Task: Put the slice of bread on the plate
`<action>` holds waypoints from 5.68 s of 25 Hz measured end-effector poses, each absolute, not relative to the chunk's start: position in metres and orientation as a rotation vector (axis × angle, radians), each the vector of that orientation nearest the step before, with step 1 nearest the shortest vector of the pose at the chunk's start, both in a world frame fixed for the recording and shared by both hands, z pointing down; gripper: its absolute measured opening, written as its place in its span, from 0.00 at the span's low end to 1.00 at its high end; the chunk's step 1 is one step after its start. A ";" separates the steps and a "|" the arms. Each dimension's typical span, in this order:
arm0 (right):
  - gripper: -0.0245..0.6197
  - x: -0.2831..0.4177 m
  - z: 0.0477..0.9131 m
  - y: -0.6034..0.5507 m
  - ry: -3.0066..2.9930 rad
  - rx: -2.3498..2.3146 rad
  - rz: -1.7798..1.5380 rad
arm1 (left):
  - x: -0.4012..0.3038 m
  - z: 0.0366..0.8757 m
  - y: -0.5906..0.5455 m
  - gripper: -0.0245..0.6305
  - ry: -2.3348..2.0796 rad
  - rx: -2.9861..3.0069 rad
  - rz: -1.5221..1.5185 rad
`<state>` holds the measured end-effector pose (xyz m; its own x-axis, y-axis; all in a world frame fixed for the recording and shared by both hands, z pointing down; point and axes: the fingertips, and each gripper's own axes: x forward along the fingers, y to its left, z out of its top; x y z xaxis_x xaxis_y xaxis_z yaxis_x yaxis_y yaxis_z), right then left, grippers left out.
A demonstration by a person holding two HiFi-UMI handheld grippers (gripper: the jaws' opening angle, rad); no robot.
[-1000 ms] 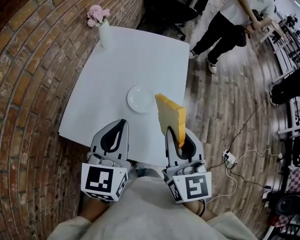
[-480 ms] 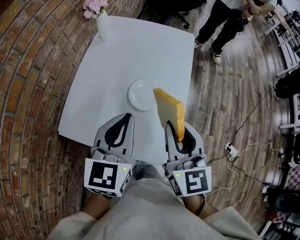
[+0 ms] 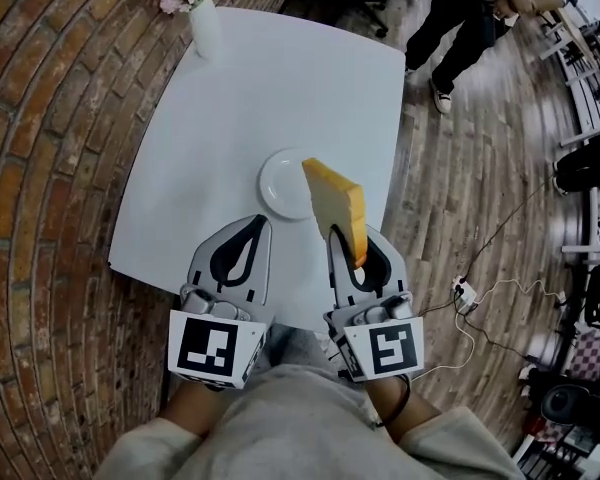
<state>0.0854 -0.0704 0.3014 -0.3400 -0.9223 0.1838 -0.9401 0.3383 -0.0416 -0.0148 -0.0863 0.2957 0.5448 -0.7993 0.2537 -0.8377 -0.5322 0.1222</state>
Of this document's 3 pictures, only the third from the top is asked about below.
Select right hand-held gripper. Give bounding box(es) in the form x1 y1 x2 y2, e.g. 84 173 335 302
322 224 427 384

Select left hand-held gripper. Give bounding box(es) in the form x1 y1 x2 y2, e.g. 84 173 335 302
168 213 276 392

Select yellow slice of bread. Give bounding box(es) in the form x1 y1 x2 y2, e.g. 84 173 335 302
301 157 369 270

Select white round plate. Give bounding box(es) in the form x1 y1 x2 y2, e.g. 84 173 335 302
257 147 332 221

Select person's left forearm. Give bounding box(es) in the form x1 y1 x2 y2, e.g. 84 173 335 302
159 375 237 439

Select person's right forearm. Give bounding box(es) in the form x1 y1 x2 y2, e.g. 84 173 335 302
367 373 443 443

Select white power strip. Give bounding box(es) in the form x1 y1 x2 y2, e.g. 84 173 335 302
451 274 479 315

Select black wrist band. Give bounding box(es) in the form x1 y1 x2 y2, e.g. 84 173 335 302
374 374 412 428

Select person's beige sweater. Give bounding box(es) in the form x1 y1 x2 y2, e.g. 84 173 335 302
92 323 517 480

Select checkered cloth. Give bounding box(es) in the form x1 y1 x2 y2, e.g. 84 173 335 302
563 329 600 383

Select white vase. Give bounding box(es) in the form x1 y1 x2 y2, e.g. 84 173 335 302
189 0 223 60

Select black office chair base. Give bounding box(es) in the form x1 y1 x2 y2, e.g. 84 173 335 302
348 0 390 39

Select wooden stick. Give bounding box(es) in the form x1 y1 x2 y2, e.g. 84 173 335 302
493 0 600 82

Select white cable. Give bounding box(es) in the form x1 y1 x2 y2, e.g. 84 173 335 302
410 278 567 383

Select black cable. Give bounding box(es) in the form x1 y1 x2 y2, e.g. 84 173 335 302
414 170 561 369

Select white desk frame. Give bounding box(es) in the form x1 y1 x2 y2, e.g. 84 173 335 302
538 15 600 149

